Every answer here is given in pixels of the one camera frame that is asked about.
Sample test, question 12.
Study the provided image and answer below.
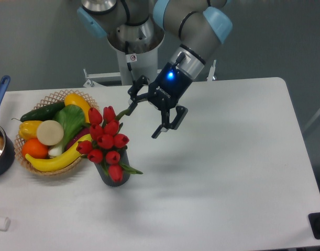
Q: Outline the white cylinder object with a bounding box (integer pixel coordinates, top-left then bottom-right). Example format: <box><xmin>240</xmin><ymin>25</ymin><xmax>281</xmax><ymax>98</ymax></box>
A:
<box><xmin>0</xmin><ymin>216</ymin><xmax>11</xmax><ymax>232</ymax></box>

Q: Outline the black device at edge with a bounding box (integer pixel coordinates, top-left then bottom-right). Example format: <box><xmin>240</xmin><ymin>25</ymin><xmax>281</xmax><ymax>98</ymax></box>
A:
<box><xmin>308</xmin><ymin>212</ymin><xmax>320</xmax><ymax>239</ymax></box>

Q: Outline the dark grey ribbed vase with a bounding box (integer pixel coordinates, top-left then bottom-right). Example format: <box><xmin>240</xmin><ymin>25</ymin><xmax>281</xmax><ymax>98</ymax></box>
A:
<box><xmin>95</xmin><ymin>150</ymin><xmax>130</xmax><ymax>187</ymax></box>

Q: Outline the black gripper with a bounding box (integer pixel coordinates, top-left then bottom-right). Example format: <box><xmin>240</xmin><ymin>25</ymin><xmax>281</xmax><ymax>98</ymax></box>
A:
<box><xmin>127</xmin><ymin>61</ymin><xmax>194</xmax><ymax>139</ymax></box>

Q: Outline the yellow banana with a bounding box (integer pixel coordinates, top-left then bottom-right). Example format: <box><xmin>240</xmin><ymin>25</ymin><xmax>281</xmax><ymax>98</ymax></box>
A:
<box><xmin>25</xmin><ymin>134</ymin><xmax>92</xmax><ymax>173</ymax></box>

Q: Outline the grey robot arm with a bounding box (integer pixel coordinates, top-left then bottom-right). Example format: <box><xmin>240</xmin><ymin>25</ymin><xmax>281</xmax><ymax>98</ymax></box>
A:
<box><xmin>77</xmin><ymin>1</ymin><xmax>233</xmax><ymax>138</ymax></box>

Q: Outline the blue handled saucepan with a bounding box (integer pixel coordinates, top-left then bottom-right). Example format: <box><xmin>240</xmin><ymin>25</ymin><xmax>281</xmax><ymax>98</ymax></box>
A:
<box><xmin>0</xmin><ymin>75</ymin><xmax>15</xmax><ymax>175</ymax></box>

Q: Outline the orange fruit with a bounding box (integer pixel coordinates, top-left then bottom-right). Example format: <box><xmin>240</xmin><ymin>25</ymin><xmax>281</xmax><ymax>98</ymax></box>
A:
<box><xmin>21</xmin><ymin>139</ymin><xmax>48</xmax><ymax>159</ymax></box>

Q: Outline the beige round disc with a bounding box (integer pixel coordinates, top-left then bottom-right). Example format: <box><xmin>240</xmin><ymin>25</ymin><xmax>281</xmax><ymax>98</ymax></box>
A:
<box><xmin>36</xmin><ymin>120</ymin><xmax>64</xmax><ymax>146</ymax></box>

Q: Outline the red tulip bouquet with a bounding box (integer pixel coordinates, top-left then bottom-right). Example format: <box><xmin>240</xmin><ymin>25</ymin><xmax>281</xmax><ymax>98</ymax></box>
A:
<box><xmin>76</xmin><ymin>106</ymin><xmax>143</xmax><ymax>175</ymax></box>

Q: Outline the purple eggplant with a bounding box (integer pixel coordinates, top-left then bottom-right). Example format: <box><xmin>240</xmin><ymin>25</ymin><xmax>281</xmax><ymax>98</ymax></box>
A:
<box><xmin>65</xmin><ymin>128</ymin><xmax>90</xmax><ymax>150</ymax></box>

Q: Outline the green bok choy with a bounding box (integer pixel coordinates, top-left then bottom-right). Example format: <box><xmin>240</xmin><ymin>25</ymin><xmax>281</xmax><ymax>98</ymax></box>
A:
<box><xmin>48</xmin><ymin>105</ymin><xmax>85</xmax><ymax>158</ymax></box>

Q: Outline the green cucumber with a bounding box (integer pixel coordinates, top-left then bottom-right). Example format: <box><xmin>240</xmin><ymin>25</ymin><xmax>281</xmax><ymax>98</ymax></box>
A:
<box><xmin>12</xmin><ymin>102</ymin><xmax>65</xmax><ymax>122</ymax></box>

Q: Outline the yellow squash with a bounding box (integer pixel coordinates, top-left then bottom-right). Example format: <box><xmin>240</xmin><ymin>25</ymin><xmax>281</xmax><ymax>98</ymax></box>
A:
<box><xmin>64</xmin><ymin>93</ymin><xmax>91</xmax><ymax>122</ymax></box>

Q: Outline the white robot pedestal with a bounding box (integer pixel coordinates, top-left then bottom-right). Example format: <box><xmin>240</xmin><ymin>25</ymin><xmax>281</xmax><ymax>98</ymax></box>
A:
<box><xmin>108</xmin><ymin>39</ymin><xmax>162</xmax><ymax>85</ymax></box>

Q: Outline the yellow bell pepper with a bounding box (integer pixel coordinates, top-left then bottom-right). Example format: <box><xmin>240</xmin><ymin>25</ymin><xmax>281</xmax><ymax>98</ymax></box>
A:
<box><xmin>18</xmin><ymin>120</ymin><xmax>42</xmax><ymax>141</ymax></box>

